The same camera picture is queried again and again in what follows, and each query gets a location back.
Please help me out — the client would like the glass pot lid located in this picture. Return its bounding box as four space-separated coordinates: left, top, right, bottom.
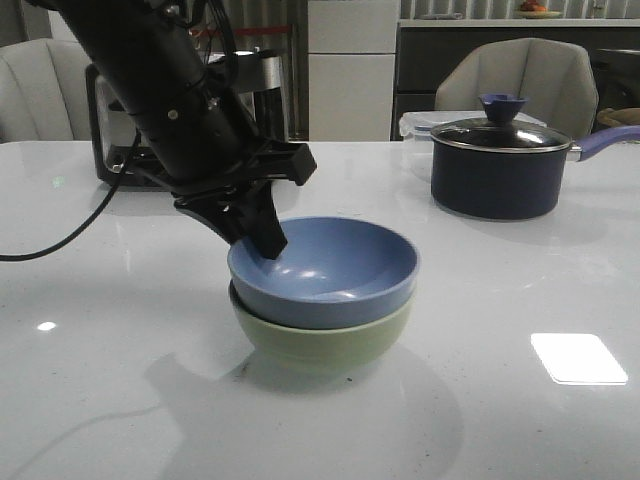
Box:
431 93 571 153

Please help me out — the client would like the left beige armchair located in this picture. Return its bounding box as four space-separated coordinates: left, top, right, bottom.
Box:
1 39 91 143

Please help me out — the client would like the black and chrome toaster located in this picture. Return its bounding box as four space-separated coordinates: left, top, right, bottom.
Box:
85 50 288 189

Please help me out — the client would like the blue bowl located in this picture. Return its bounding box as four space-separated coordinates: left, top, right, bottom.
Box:
227 217 420 330

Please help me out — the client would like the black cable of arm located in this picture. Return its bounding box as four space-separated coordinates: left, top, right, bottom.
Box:
0 129 142 262

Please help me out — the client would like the clear plastic container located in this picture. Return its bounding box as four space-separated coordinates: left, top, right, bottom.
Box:
398 109 547 143

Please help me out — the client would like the dark blue saucepan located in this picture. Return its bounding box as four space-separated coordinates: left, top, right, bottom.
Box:
431 126 639 220

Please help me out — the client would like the green bowl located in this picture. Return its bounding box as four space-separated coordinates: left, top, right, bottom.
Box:
228 286 414 375

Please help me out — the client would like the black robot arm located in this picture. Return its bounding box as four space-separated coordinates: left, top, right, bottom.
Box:
39 1 316 259

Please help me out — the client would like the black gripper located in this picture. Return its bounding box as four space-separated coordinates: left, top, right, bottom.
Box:
130 84 316 259

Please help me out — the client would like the right beige armchair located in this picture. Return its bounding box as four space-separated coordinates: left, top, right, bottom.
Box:
434 38 599 138

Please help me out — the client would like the fruit plate on counter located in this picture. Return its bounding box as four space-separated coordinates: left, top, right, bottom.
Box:
514 0 563 19

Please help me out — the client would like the white refrigerator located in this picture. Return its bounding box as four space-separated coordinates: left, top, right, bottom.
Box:
307 1 401 141

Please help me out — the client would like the beige armchair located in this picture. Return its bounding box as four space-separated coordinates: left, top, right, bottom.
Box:
434 38 599 138
1 39 91 143

